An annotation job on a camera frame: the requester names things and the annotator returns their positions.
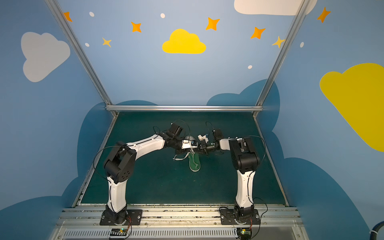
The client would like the green canvas sneaker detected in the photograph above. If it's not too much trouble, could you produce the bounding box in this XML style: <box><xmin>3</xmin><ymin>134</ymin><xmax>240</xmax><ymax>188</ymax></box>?
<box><xmin>183</xmin><ymin>136</ymin><xmax>201</xmax><ymax>172</ymax></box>

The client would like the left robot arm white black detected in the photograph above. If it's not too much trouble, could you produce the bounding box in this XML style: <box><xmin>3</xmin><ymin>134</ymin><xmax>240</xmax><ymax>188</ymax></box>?
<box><xmin>104</xmin><ymin>124</ymin><xmax>183</xmax><ymax>214</ymax></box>

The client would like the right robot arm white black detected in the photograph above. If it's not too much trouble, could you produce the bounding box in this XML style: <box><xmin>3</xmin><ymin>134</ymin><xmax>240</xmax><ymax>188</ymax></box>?
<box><xmin>198</xmin><ymin>129</ymin><xmax>262</xmax><ymax>219</ymax></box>

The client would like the right controller board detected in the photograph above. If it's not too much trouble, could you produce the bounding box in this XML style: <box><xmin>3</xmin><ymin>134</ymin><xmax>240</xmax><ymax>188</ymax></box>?
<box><xmin>236</xmin><ymin>228</ymin><xmax>252</xmax><ymax>240</ymax></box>

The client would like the controller board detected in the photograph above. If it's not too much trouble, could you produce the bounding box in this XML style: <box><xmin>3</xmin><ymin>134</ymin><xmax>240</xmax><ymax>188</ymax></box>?
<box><xmin>236</xmin><ymin>228</ymin><xmax>252</xmax><ymax>240</ymax></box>
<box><xmin>109</xmin><ymin>228</ymin><xmax>129</xmax><ymax>240</ymax></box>

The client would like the left controller board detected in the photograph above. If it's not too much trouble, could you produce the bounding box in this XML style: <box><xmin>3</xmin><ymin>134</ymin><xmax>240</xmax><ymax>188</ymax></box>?
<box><xmin>109</xmin><ymin>228</ymin><xmax>129</xmax><ymax>240</ymax></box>

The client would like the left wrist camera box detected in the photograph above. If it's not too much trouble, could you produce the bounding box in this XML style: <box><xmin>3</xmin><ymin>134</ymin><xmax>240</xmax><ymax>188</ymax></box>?
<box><xmin>182</xmin><ymin>140</ymin><xmax>198</xmax><ymax>150</ymax></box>

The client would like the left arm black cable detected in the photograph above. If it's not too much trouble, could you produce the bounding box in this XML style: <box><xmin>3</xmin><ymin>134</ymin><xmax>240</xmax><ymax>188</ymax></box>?
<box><xmin>92</xmin><ymin>119</ymin><xmax>192</xmax><ymax>182</ymax></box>

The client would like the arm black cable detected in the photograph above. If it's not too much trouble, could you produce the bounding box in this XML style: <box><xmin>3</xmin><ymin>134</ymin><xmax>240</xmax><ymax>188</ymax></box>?
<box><xmin>92</xmin><ymin>119</ymin><xmax>192</xmax><ymax>182</ymax></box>
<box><xmin>245</xmin><ymin>134</ymin><xmax>269</xmax><ymax>223</ymax></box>

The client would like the back aluminium frame bar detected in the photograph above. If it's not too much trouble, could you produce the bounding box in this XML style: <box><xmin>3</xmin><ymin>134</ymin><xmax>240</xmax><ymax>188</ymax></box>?
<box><xmin>106</xmin><ymin>105</ymin><xmax>263</xmax><ymax>112</ymax></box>

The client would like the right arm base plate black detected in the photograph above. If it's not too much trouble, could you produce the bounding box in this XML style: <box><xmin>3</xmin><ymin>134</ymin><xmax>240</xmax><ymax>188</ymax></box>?
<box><xmin>219</xmin><ymin>207</ymin><xmax>261</xmax><ymax>225</ymax></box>

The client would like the front aluminium rail bed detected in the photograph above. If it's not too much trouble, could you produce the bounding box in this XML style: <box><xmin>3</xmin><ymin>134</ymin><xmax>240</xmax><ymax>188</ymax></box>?
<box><xmin>50</xmin><ymin>205</ymin><xmax>309</xmax><ymax>240</ymax></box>

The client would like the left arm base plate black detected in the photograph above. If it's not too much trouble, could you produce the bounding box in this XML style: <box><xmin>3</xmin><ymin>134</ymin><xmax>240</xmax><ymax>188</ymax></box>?
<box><xmin>100</xmin><ymin>209</ymin><xmax>143</xmax><ymax>226</ymax></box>

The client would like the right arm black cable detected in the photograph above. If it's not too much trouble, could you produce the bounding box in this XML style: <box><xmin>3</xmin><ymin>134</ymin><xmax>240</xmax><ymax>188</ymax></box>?
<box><xmin>245</xmin><ymin>134</ymin><xmax>269</xmax><ymax>223</ymax></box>

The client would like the left aluminium frame post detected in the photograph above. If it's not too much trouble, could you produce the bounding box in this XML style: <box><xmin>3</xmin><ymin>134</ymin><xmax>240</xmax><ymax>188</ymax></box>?
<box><xmin>45</xmin><ymin>0</ymin><xmax>113</xmax><ymax>107</ymax></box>

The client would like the aluminium frame post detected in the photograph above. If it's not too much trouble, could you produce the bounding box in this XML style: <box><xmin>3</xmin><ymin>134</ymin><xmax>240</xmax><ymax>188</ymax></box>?
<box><xmin>253</xmin><ymin>0</ymin><xmax>312</xmax><ymax>120</ymax></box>
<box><xmin>45</xmin><ymin>0</ymin><xmax>113</xmax><ymax>107</ymax></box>

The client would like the right aluminium frame post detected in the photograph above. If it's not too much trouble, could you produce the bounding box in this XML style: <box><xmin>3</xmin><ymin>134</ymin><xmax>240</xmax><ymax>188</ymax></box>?
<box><xmin>253</xmin><ymin>0</ymin><xmax>312</xmax><ymax>120</ymax></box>

